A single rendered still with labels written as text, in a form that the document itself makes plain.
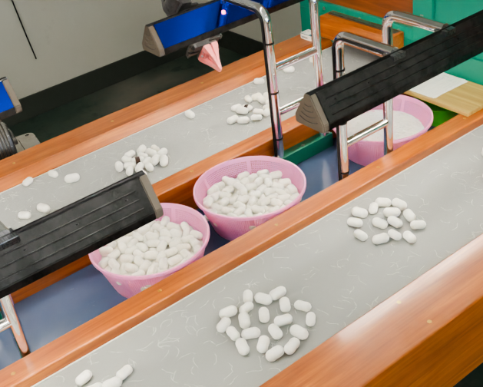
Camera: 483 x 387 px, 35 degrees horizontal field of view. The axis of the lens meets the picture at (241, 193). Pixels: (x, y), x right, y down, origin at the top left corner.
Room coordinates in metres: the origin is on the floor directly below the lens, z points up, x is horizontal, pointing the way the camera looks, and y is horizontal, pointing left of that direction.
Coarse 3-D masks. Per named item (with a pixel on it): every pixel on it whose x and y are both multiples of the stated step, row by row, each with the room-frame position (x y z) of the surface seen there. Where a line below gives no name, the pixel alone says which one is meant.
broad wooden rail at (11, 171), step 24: (288, 48) 2.27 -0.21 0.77; (216, 72) 2.17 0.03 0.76; (240, 72) 2.14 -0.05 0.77; (264, 72) 2.16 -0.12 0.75; (168, 96) 2.04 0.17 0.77; (192, 96) 2.03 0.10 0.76; (216, 96) 2.05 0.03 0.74; (96, 120) 1.95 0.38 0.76; (120, 120) 1.93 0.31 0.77; (144, 120) 1.93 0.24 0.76; (48, 144) 1.84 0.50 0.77; (72, 144) 1.82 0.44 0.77; (96, 144) 1.83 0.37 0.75; (0, 168) 1.75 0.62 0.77; (24, 168) 1.73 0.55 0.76; (48, 168) 1.75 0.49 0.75; (0, 192) 1.67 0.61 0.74
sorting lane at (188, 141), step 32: (352, 64) 2.14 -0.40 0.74; (224, 96) 2.04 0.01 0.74; (288, 96) 1.99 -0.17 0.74; (160, 128) 1.89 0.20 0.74; (192, 128) 1.87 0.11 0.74; (224, 128) 1.84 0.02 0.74; (256, 128) 1.82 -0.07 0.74; (96, 160) 1.76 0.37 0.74; (192, 160) 1.69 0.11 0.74; (32, 192) 1.65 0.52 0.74; (64, 192) 1.62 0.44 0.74
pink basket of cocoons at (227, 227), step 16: (240, 160) 1.62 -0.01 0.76; (272, 160) 1.60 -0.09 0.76; (208, 176) 1.58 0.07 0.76; (288, 176) 1.56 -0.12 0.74; (304, 176) 1.50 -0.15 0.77; (304, 192) 1.44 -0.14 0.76; (288, 208) 1.39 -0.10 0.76; (224, 224) 1.39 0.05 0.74; (240, 224) 1.38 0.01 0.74; (256, 224) 1.37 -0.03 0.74
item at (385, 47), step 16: (384, 16) 1.58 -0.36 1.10; (400, 16) 1.53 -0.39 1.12; (416, 16) 1.51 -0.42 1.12; (384, 32) 1.57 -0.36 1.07; (448, 32) 1.43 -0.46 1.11; (336, 48) 1.49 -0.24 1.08; (368, 48) 1.40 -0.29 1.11; (384, 48) 1.37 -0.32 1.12; (336, 64) 1.49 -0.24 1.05; (384, 112) 1.57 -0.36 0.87; (336, 128) 1.49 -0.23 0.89; (368, 128) 1.54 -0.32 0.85; (384, 128) 1.57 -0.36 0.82; (336, 144) 1.49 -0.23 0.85; (384, 144) 1.58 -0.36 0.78
